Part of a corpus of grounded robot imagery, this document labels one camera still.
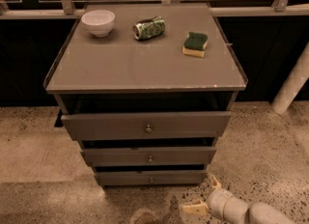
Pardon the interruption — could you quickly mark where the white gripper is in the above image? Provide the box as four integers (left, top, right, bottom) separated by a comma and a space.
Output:
182, 174, 249, 223

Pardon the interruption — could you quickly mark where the grey bottom drawer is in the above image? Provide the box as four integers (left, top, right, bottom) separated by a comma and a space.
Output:
95, 170, 207, 186

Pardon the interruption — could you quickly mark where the grey drawer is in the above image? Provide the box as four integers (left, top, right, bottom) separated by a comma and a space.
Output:
95, 170, 207, 186
62, 111, 231, 141
81, 147, 216, 167

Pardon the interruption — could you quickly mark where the grey middle drawer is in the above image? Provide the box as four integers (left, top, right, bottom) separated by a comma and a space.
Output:
81, 147, 216, 167

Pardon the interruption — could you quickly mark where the grey drawer cabinet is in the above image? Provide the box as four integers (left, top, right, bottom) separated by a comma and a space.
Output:
44, 3, 247, 173

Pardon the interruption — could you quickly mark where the grey top drawer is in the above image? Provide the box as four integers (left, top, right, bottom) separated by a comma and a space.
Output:
62, 111, 231, 141

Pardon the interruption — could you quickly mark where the green yellow sponge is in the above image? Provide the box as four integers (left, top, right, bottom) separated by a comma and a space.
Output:
183, 32, 208, 58

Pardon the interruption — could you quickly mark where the crushed green soda can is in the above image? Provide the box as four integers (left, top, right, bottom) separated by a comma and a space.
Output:
133, 16, 165, 41

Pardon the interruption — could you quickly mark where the white ceramic bowl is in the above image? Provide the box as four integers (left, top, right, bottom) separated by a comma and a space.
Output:
81, 10, 115, 37

